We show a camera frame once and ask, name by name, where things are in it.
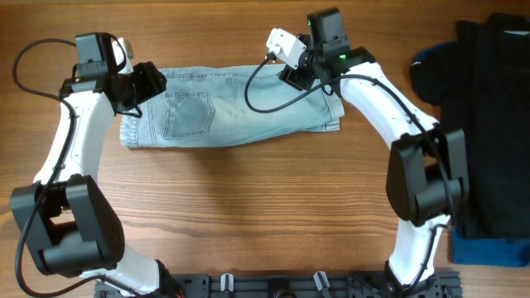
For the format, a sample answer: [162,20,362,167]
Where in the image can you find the blue cloth under pile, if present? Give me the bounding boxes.
[411,40,530,268]

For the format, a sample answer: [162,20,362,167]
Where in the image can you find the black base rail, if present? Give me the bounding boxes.
[94,271,464,298]

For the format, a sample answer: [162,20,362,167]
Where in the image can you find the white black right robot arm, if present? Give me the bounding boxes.
[266,7,469,297]

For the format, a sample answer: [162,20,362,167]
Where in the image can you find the light blue denim shorts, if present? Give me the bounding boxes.
[119,65,345,148]

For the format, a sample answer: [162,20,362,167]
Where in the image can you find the dark navy shirt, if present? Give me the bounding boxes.
[409,12,530,240]

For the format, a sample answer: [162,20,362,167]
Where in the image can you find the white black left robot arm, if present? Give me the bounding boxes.
[10,32,185,297]

